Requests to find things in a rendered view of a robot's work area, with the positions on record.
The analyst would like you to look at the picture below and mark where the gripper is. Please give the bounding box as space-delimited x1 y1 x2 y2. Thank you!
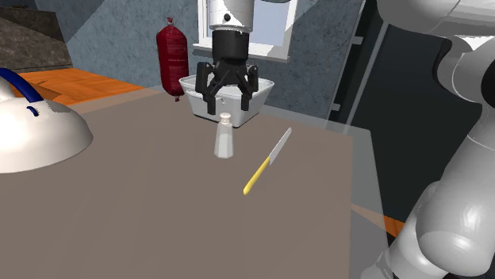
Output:
194 29 259 116

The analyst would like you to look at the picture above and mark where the white plastic tub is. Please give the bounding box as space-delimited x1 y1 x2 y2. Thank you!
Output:
178 75 276 129

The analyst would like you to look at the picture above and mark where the white salt shaker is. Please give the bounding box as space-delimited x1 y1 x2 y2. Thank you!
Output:
213 112 236 160

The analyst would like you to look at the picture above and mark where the red sausage-shaped package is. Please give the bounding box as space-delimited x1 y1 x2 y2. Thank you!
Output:
155 16 190 103

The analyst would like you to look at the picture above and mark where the yellow-handled knife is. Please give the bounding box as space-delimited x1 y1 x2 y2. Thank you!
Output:
242 127 294 197

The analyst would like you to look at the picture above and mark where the dark door with grey frame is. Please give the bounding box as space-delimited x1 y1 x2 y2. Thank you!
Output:
325 0 485 229

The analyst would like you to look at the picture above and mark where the white kettle with blue handle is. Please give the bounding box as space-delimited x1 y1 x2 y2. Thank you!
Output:
0 67 94 174

